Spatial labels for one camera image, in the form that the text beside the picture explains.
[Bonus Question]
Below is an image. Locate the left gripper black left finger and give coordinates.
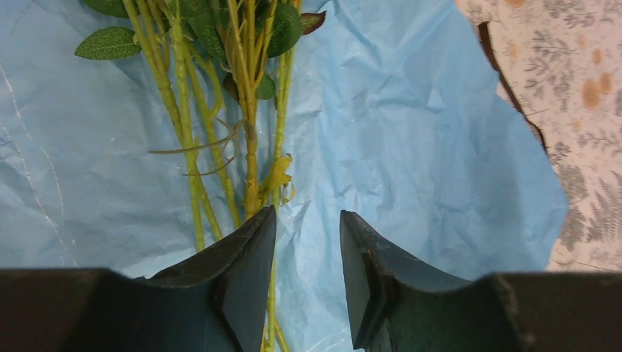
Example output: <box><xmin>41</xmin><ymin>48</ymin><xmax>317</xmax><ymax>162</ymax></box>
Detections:
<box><xmin>1</xmin><ymin>206</ymin><xmax>276</xmax><ymax>352</ymax></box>

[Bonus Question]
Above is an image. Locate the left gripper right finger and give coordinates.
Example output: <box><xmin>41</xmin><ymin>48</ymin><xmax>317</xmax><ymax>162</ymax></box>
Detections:
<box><xmin>340</xmin><ymin>210</ymin><xmax>621</xmax><ymax>351</ymax></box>

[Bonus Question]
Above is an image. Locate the blue wrapping paper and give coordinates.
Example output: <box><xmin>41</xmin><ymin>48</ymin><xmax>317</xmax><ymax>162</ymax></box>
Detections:
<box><xmin>1</xmin><ymin>1</ymin><xmax>568</xmax><ymax>351</ymax></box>

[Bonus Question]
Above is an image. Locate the artificial flower bunch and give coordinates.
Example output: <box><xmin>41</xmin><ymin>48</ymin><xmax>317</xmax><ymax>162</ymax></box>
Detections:
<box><xmin>74</xmin><ymin>0</ymin><xmax>327</xmax><ymax>352</ymax></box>

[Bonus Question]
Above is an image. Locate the brown ribbon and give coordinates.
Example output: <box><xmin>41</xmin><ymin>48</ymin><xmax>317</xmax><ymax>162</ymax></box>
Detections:
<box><xmin>477</xmin><ymin>21</ymin><xmax>549</xmax><ymax>156</ymax></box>

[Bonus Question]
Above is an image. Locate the floral patterned table mat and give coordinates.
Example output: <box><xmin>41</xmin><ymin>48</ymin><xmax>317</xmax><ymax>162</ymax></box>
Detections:
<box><xmin>457</xmin><ymin>1</ymin><xmax>621</xmax><ymax>271</ymax></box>

